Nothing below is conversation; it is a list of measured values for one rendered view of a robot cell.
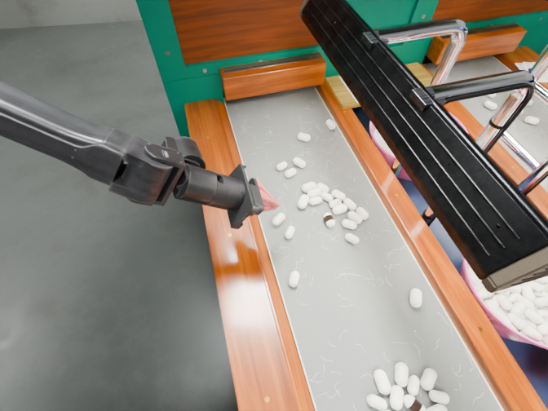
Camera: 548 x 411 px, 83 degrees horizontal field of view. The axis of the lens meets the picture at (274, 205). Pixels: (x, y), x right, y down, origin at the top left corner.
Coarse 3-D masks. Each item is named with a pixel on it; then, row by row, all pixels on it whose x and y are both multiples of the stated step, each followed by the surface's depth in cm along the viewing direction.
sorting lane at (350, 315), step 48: (288, 96) 99; (240, 144) 86; (288, 144) 86; (336, 144) 86; (288, 192) 77; (288, 240) 69; (336, 240) 69; (384, 240) 69; (288, 288) 63; (336, 288) 63; (384, 288) 63; (336, 336) 58; (384, 336) 58; (432, 336) 58; (336, 384) 53; (480, 384) 53
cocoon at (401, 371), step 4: (396, 364) 54; (400, 364) 54; (404, 364) 54; (396, 368) 54; (400, 368) 53; (404, 368) 53; (396, 372) 53; (400, 372) 53; (404, 372) 53; (408, 372) 53; (396, 376) 53; (400, 376) 52; (404, 376) 52; (396, 380) 52; (400, 380) 52; (404, 380) 52; (408, 380) 52; (400, 384) 52; (404, 384) 52
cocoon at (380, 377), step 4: (376, 372) 53; (380, 372) 53; (384, 372) 53; (376, 376) 53; (380, 376) 52; (384, 376) 52; (376, 380) 52; (380, 380) 52; (384, 380) 52; (376, 384) 53; (380, 384) 52; (384, 384) 52; (388, 384) 52; (380, 388) 52; (384, 388) 51; (388, 388) 51; (380, 392) 52; (384, 392) 51; (388, 392) 51
